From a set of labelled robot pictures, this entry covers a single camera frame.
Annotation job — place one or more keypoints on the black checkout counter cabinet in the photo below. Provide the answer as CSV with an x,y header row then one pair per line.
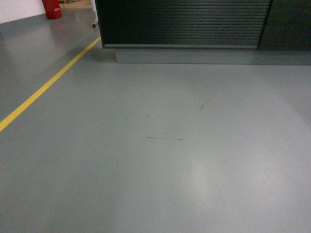
x,y
232,32

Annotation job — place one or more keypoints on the white cart leg with caster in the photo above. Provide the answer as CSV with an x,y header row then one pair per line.
x,y
94,10

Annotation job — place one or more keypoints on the red fire extinguisher box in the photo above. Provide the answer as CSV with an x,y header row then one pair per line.
x,y
52,9

